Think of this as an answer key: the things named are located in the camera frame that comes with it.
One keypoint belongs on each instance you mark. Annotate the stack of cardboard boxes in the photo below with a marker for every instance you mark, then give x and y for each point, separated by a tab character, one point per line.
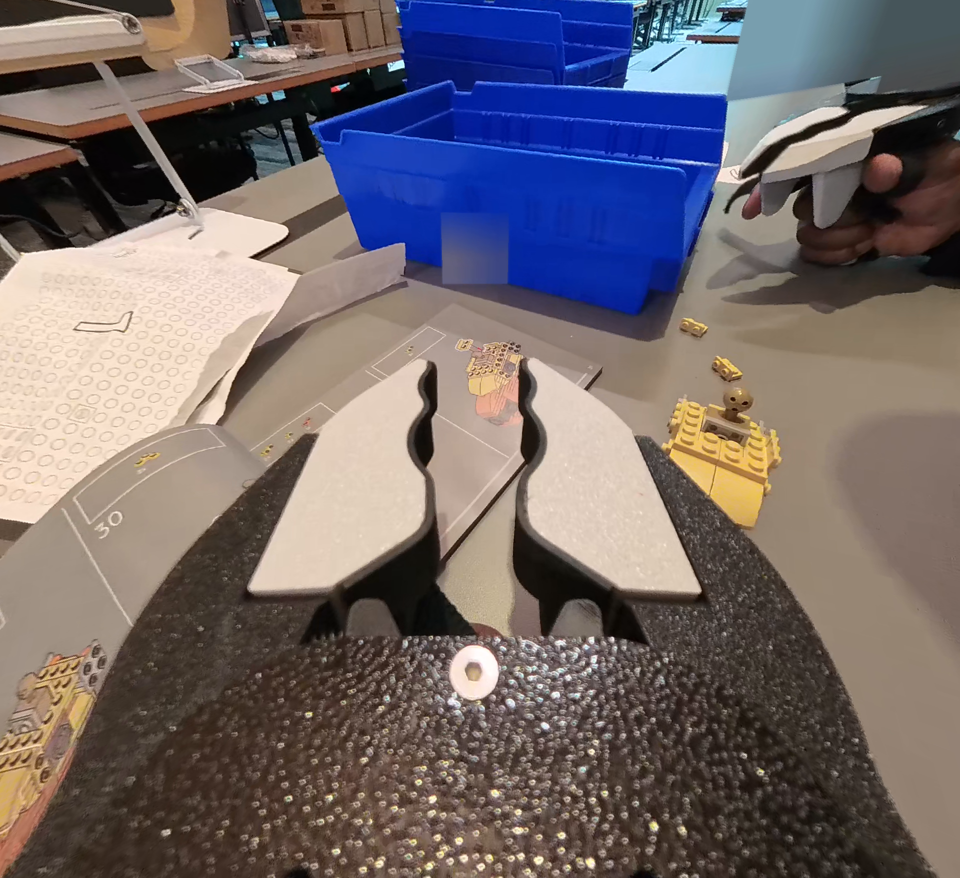
337	11

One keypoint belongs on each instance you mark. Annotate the grey desk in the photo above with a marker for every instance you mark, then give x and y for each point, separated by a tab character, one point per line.
825	593

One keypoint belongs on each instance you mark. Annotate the blue plastic bin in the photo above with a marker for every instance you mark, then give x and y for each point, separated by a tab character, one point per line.
540	217

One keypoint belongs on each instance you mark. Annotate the person's right hand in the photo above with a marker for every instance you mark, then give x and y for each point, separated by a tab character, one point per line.
900	236

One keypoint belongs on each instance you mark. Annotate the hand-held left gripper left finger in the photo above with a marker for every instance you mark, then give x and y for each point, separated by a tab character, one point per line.
352	488

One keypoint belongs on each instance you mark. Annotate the clear plastic tray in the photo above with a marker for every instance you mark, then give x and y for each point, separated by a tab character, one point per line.
210	73

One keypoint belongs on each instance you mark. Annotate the white monitor stand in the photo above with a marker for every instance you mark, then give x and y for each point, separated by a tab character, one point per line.
225	232

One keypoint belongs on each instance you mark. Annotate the tan brick-built model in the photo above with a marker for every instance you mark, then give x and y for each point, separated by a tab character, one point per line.
724	454

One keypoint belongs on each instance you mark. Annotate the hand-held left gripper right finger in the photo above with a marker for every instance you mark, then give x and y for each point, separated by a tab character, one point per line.
600	503

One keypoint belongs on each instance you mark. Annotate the grey instruction booklet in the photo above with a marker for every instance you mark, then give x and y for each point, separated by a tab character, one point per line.
112	518

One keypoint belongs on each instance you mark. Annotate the stack of blue bins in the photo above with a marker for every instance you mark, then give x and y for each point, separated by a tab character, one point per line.
517	41

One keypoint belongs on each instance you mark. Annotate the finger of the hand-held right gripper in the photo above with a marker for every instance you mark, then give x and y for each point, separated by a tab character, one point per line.
810	154
877	114

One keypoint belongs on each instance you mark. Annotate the white circle-print paper bag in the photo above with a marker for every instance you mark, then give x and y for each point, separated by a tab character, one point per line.
112	368

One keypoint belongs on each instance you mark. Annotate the small tan brick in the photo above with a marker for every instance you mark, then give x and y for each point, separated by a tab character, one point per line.
694	326
727	368

